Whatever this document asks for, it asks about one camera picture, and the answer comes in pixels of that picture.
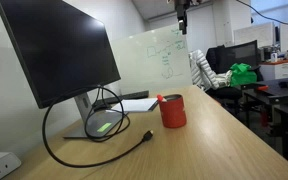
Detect red cup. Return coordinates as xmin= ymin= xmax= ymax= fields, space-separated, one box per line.
xmin=158 ymin=94 xmax=188 ymax=129

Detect black cable with plug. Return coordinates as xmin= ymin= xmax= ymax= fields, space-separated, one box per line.
xmin=41 ymin=85 xmax=155 ymax=169

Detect black keyboard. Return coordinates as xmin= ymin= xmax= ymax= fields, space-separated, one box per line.
xmin=91 ymin=90 xmax=150 ymax=108

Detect green bag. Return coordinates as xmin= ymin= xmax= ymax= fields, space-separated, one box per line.
xmin=229 ymin=62 xmax=259 ymax=88

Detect white puffy jacket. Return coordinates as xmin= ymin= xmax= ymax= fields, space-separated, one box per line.
xmin=187 ymin=49 xmax=234 ymax=92

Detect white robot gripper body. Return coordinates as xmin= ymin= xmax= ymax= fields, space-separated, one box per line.
xmin=174 ymin=0 xmax=191 ymax=20

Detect white marker with red cap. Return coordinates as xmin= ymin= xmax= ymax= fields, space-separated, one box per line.
xmin=156 ymin=94 xmax=168 ymax=104

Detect black office chair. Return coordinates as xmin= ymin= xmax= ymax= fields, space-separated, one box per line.
xmin=205 ymin=39 xmax=262 ymax=102

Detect black computer monitor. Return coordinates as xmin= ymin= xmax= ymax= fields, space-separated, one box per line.
xmin=0 ymin=0 xmax=122 ymax=110

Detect white notepad with black spine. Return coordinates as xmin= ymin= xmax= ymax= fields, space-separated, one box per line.
xmin=109 ymin=97 xmax=160 ymax=114

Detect frosted glass divider with drawings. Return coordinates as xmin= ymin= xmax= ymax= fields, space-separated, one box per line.
xmin=110 ymin=23 xmax=194 ymax=96

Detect white cabinet with orange top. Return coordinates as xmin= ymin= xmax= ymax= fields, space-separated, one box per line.
xmin=258 ymin=57 xmax=288 ymax=82

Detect grey monitor stand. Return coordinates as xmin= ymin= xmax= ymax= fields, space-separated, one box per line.
xmin=63 ymin=92 xmax=129 ymax=140

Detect green sticker on stand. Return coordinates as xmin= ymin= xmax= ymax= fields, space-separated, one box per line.
xmin=96 ymin=122 xmax=113 ymax=134

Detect black perforated robot table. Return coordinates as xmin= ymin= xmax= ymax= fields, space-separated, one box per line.
xmin=239 ymin=76 xmax=288 ymax=173

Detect black hanging cable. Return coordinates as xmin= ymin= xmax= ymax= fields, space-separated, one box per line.
xmin=235 ymin=0 xmax=288 ymax=30

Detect looped black cable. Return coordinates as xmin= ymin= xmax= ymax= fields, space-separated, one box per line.
xmin=83 ymin=85 xmax=132 ymax=143

